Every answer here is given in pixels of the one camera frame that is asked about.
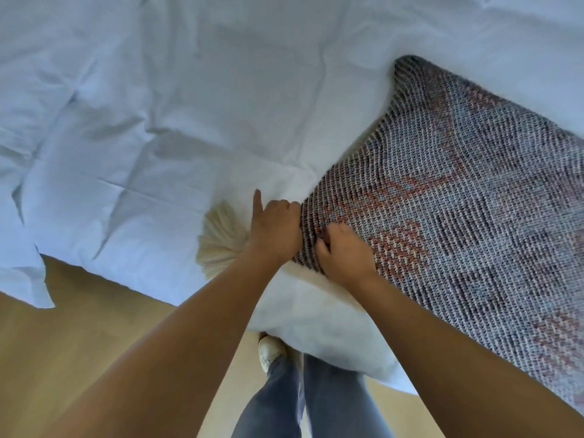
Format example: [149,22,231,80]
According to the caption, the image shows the person's right hand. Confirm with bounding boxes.
[314,222,380,290]

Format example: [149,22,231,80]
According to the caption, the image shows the person's left hand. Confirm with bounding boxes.
[247,189,304,266]

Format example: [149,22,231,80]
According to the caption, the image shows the grey red woven blanket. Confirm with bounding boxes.
[292,54,584,416]

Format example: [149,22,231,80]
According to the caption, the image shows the person's left forearm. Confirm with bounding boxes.
[45,249,294,438]

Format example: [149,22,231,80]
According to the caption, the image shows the person's right forearm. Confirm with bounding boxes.
[341,270,584,438]

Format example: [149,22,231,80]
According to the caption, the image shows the cream yarn tassel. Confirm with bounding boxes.
[196,200,252,280]

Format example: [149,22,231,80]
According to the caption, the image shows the white shoe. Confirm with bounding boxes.
[258,335,288,375]

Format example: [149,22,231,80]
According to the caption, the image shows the blue jeans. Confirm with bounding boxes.
[230,352,397,438]

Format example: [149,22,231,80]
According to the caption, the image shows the white duvet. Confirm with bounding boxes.
[0,0,584,396]

